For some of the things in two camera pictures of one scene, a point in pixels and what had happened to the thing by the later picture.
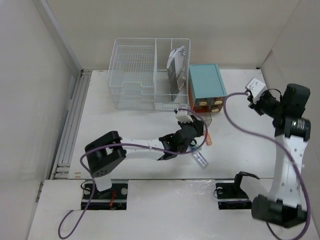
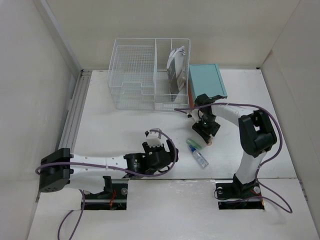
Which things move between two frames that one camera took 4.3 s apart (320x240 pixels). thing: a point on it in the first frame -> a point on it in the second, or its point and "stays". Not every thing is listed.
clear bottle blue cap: (201, 161) stays
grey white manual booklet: (176, 72) stays
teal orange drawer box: (206, 89) stays
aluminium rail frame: (61, 171) stays
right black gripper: (255, 106) -> (198, 127)
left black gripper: (197, 125) -> (148, 149)
